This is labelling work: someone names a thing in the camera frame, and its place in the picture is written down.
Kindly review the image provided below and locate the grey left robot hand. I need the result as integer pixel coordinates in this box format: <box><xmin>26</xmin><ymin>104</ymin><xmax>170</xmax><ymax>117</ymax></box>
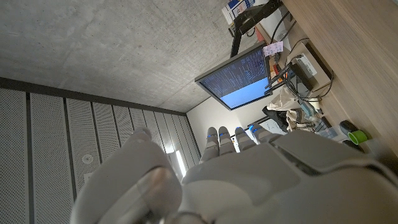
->
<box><xmin>70</xmin><ymin>124</ymin><xmax>398</xmax><ymax>224</ymax></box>

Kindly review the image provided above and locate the pile of beige clothes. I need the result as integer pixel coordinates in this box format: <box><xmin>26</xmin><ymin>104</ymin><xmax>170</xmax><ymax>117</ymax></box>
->
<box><xmin>262</xmin><ymin>86</ymin><xmax>315</xmax><ymax>133</ymax></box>

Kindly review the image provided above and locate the computer monitor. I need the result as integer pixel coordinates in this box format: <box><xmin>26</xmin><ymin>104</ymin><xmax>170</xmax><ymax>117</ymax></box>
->
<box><xmin>195</xmin><ymin>40</ymin><xmax>274</xmax><ymax>111</ymax></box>

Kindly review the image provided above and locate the green cup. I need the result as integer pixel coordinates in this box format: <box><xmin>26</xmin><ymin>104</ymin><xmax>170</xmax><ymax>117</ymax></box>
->
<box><xmin>347</xmin><ymin>129</ymin><xmax>369</xmax><ymax>146</ymax></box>

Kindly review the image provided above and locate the black router with antennas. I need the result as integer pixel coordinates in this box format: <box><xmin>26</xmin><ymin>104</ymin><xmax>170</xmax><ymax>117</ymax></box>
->
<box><xmin>264</xmin><ymin>52</ymin><xmax>318</xmax><ymax>96</ymax></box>

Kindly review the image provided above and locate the pink sticky note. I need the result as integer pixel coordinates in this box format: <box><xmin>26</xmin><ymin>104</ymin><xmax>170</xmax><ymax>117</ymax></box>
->
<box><xmin>262</xmin><ymin>40</ymin><xmax>285</xmax><ymax>58</ymax></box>

